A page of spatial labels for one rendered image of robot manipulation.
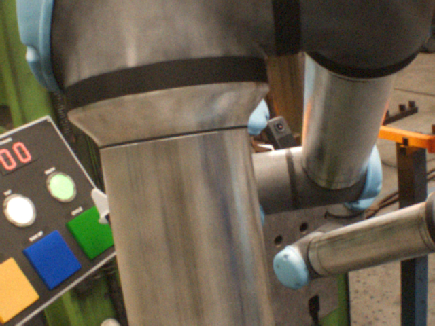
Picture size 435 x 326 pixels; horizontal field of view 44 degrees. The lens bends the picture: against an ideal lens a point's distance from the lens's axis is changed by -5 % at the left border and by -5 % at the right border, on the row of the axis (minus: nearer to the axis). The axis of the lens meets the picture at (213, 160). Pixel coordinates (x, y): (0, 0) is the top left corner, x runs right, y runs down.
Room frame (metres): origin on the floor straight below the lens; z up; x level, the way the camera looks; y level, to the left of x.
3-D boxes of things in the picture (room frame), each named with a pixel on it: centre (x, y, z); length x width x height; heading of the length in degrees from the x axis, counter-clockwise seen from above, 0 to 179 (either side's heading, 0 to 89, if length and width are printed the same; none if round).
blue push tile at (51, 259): (0.79, 0.28, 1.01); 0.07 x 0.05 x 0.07; 147
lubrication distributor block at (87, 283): (1.13, 0.34, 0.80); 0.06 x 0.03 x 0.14; 122
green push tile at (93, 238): (0.87, 0.23, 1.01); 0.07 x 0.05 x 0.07; 147
